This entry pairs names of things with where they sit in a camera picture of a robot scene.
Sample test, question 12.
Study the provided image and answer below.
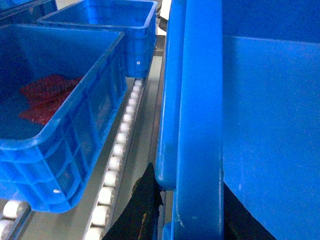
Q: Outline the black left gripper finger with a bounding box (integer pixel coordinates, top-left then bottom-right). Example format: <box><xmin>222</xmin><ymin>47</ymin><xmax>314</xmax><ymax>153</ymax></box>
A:
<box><xmin>103</xmin><ymin>162</ymin><xmax>163</xmax><ymax>240</ymax></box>

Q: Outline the large blue plastic crate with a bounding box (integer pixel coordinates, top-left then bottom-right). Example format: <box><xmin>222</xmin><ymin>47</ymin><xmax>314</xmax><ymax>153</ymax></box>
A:
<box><xmin>155</xmin><ymin>0</ymin><xmax>320</xmax><ymax>240</ymax></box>

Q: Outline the far blue crate on shelf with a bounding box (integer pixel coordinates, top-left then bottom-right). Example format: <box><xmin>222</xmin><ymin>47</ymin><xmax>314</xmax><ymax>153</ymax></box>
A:
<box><xmin>37</xmin><ymin>0</ymin><xmax>158</xmax><ymax>79</ymax></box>

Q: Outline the white roller track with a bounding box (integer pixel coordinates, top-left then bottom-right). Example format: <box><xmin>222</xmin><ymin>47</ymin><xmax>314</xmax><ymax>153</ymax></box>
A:
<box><xmin>0</xmin><ymin>200</ymin><xmax>31</xmax><ymax>240</ymax></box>
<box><xmin>82</xmin><ymin>78</ymin><xmax>146</xmax><ymax>240</ymax></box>

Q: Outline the left white roller track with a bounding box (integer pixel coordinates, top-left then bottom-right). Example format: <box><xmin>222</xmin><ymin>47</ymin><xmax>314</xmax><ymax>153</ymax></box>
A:
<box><xmin>0</xmin><ymin>200</ymin><xmax>31</xmax><ymax>240</ymax></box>

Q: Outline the blue crate with red contents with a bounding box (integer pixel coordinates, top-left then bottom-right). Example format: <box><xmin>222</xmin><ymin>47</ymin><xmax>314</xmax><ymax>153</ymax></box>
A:
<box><xmin>0</xmin><ymin>24</ymin><xmax>127</xmax><ymax>213</ymax></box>

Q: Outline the red mesh bag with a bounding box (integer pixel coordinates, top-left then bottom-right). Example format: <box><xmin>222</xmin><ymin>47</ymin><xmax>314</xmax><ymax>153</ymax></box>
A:
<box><xmin>18</xmin><ymin>74</ymin><xmax>82</xmax><ymax>126</ymax></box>

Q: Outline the stainless steel shelf frame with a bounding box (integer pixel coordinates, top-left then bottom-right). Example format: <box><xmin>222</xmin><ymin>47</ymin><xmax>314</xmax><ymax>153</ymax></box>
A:
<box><xmin>0</xmin><ymin>0</ymin><xmax>176</xmax><ymax>240</ymax></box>

